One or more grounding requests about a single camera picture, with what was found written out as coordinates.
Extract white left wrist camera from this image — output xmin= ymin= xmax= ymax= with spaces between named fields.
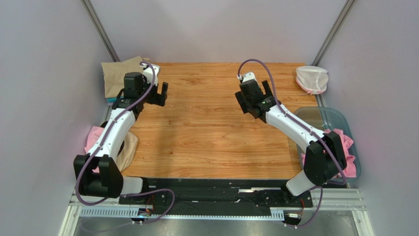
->
xmin=140 ymin=63 xmax=160 ymax=86

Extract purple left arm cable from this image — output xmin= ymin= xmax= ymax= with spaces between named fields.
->
xmin=74 ymin=60 xmax=176 ymax=227

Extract aluminium corner post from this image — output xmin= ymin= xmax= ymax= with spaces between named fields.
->
xmin=80 ymin=0 xmax=120 ymax=62
xmin=311 ymin=0 xmax=357 ymax=66

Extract clear teal plastic bin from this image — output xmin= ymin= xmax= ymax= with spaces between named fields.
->
xmin=295 ymin=107 xmax=361 ymax=182

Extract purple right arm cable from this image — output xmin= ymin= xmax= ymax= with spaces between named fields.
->
xmin=237 ymin=59 xmax=348 ymax=229

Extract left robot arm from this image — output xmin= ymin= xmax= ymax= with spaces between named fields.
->
xmin=73 ymin=66 xmax=168 ymax=206

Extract left aluminium corner post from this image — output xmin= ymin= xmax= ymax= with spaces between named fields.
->
xmin=80 ymin=0 xmax=120 ymax=62

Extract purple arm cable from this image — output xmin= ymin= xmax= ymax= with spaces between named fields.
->
xmin=237 ymin=59 xmax=348 ymax=229
xmin=74 ymin=60 xmax=176 ymax=227

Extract aluminium frame rail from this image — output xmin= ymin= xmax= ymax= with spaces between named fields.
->
xmin=60 ymin=178 xmax=373 ymax=236

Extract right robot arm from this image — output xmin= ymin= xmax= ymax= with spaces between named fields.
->
xmin=235 ymin=79 xmax=347 ymax=197

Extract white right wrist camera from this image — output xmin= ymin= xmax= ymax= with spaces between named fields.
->
xmin=237 ymin=71 xmax=257 ymax=83

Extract teal folded t-shirt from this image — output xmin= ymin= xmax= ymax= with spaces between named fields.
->
xmin=107 ymin=97 xmax=117 ymax=103

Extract pink t-shirt in bin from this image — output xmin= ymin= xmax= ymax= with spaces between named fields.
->
xmin=301 ymin=128 xmax=358 ymax=179

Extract beige t-shirt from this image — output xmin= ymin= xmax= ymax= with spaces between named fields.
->
xmin=101 ymin=56 xmax=151 ymax=99

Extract right aluminium corner post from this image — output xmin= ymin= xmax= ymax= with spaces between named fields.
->
xmin=311 ymin=0 xmax=357 ymax=66

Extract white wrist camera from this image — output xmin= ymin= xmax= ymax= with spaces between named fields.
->
xmin=237 ymin=71 xmax=257 ymax=83
xmin=140 ymin=63 xmax=160 ymax=86

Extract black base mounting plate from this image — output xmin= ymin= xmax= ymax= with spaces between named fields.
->
xmin=119 ymin=178 xmax=313 ymax=216

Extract white mesh laundry bag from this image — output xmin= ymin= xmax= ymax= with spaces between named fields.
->
xmin=296 ymin=65 xmax=329 ymax=95

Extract beige cloth at left edge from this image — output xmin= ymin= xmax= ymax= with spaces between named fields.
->
xmin=116 ymin=132 xmax=139 ymax=172

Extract pink cloth at left edge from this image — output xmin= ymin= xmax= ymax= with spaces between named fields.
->
xmin=84 ymin=126 xmax=104 ymax=154

